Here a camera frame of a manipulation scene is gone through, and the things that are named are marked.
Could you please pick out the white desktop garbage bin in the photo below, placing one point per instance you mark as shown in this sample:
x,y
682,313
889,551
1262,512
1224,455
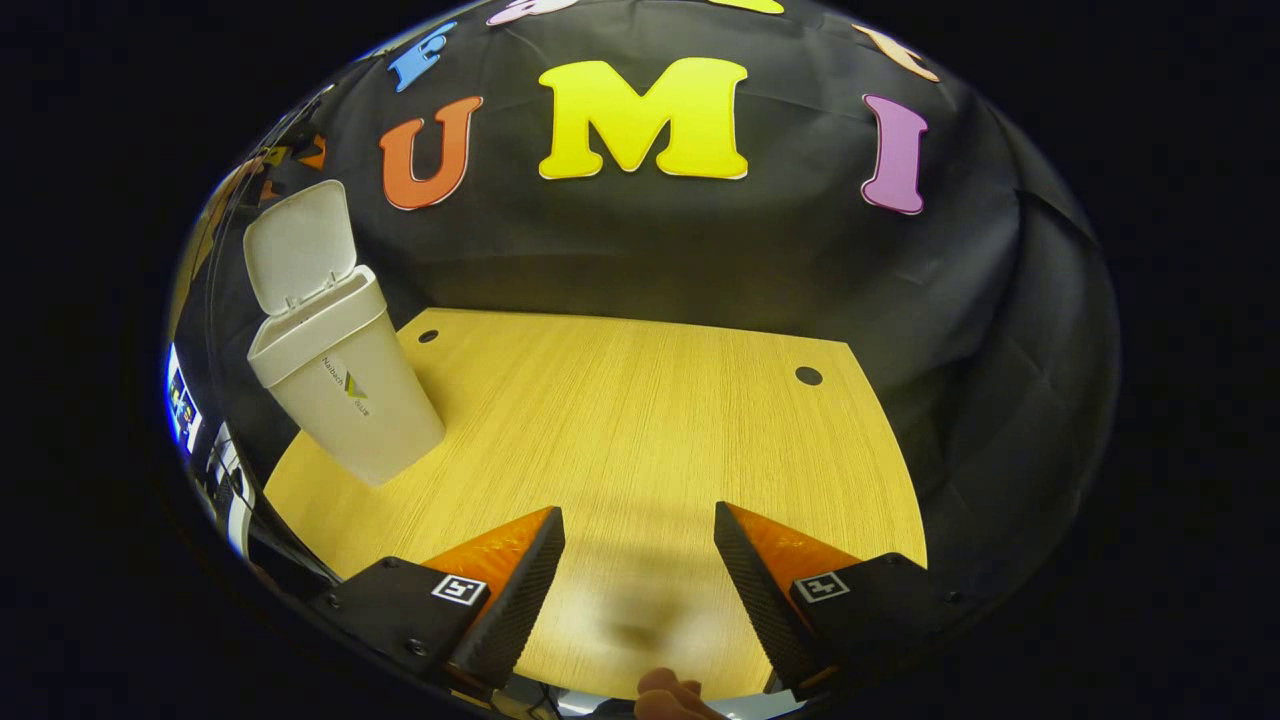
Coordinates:
x,y
370,420

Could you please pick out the black backdrop cloth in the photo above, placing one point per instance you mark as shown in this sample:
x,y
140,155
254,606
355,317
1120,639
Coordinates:
x,y
700,250

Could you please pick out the wooden desktop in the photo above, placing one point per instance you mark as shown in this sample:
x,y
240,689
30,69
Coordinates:
x,y
640,420

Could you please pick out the white and black device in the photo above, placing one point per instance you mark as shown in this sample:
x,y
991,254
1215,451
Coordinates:
x,y
230,490

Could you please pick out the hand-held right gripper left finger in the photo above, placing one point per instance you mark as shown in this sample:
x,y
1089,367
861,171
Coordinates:
x,y
520,605

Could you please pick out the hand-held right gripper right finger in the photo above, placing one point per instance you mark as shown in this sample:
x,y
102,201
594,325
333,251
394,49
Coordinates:
x,y
765,605

